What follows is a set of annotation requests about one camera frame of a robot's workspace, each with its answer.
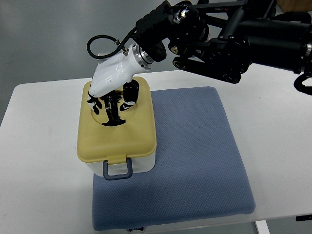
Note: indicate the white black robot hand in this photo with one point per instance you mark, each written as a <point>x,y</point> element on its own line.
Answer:
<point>118,71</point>

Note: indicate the yellow box lid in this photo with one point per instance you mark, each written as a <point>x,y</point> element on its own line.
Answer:
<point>135,138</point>

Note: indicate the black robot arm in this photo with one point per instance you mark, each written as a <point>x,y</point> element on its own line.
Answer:
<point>221,40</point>

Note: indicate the white storage box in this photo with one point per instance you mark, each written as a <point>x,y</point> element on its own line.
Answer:
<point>123,170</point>

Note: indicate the brown cardboard box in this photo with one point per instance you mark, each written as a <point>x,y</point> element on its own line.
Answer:
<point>295,5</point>

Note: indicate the blue grey cushion mat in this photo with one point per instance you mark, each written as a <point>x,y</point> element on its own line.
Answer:
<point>198,171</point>

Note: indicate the label tag under mat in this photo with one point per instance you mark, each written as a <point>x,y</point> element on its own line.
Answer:
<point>139,230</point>

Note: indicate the white table leg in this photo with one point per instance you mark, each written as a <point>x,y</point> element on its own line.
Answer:
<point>262,227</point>

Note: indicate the black table bracket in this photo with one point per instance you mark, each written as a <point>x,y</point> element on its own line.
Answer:
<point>303,218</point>

